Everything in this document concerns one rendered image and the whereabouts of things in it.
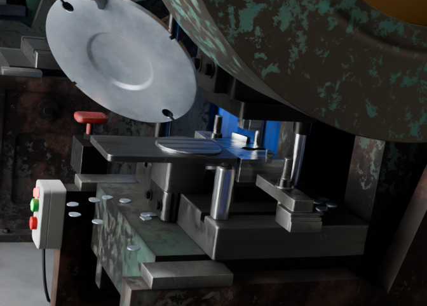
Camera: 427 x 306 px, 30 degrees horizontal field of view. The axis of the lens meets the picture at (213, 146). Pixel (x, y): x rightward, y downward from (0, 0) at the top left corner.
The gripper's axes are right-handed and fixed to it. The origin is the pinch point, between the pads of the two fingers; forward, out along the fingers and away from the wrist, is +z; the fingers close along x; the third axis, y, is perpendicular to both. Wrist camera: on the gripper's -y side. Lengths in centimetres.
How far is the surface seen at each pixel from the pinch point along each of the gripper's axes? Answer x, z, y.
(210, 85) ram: -3.6, 22.6, -14.0
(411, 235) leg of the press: 9, 40, -54
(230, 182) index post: 14.9, 23.2, -23.0
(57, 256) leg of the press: 21, 61, 17
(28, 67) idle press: -74, 131, 89
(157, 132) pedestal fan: -41, 105, 22
